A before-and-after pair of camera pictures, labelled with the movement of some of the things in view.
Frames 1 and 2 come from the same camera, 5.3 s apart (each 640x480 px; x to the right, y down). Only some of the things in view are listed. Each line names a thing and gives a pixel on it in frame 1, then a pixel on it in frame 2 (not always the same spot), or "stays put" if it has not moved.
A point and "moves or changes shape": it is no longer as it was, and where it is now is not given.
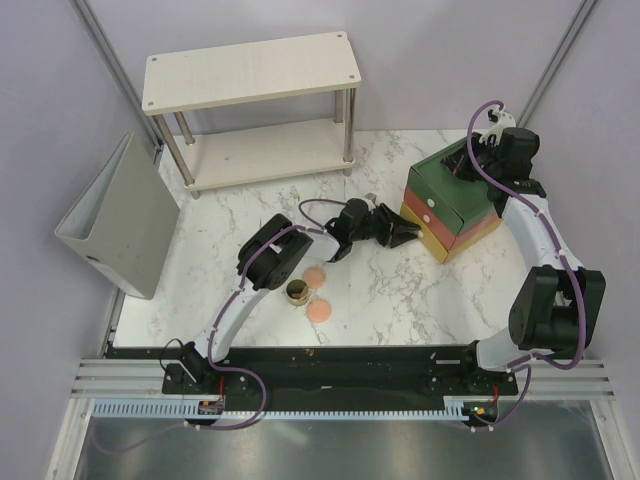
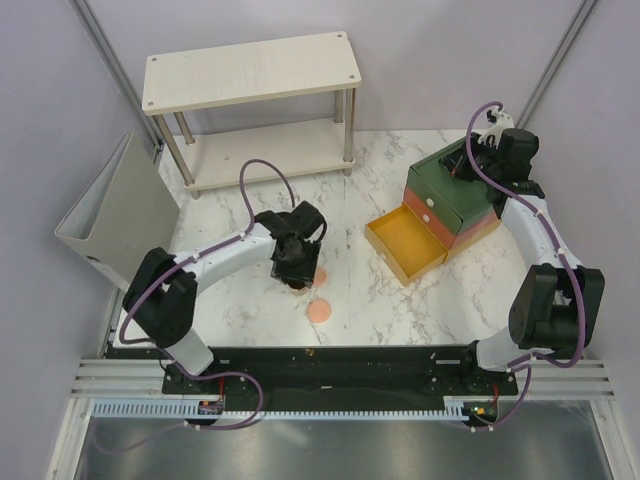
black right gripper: (458, 163) stays put
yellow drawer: (429, 239) moves or changes shape
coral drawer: (428, 217) stays put
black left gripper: (389, 233) → (305, 272)
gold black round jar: (297, 292) moves or changes shape
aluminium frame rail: (578, 379) stays put
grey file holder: (122, 224) stays put
